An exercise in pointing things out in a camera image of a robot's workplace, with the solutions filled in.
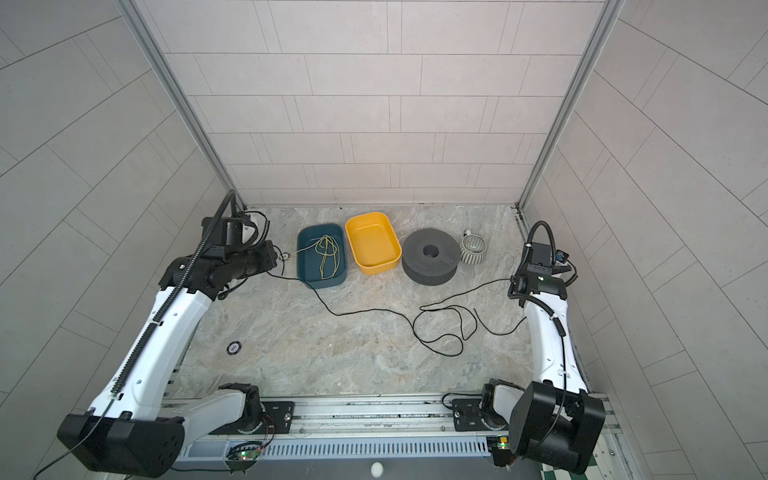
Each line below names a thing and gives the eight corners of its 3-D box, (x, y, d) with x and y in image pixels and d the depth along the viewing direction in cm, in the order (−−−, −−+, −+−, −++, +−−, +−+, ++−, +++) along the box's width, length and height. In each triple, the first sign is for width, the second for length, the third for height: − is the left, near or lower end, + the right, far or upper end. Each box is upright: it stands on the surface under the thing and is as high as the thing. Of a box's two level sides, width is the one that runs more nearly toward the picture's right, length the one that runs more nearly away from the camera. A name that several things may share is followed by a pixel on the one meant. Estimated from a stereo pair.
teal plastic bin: (298, 291, 95) (293, 282, 90) (302, 235, 109) (298, 225, 105) (347, 284, 97) (345, 275, 92) (344, 230, 111) (342, 220, 106)
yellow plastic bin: (362, 282, 98) (360, 272, 93) (345, 229, 112) (343, 218, 107) (406, 268, 101) (407, 258, 96) (385, 219, 115) (384, 208, 111)
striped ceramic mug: (459, 269, 101) (463, 256, 95) (456, 245, 107) (459, 233, 101) (483, 269, 101) (489, 257, 95) (478, 245, 107) (483, 233, 101)
